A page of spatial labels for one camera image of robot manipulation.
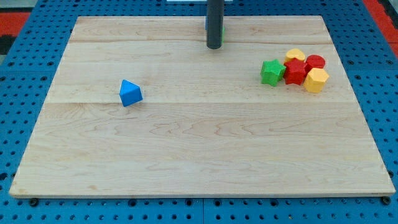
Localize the red cylinder block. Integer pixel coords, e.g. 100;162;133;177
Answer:
305;55;326;73

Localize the yellow heart block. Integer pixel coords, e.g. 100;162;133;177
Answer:
284;48;306;63

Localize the green block behind rod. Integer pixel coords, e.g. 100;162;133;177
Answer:
221;27;225;44

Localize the yellow hexagon block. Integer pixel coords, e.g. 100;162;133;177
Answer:
303;68;330;93

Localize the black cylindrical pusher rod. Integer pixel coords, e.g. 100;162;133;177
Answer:
206;0;224;49

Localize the green star block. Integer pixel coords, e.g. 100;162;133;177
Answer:
261;59;286;86

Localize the light wooden board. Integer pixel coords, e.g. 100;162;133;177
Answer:
9;16;396;198

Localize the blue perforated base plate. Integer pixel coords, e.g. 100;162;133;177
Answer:
1;0;397;223

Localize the red star block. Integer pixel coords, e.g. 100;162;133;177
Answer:
284;58;307;85

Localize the blue triangle block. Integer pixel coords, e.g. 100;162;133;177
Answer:
119;80;143;107

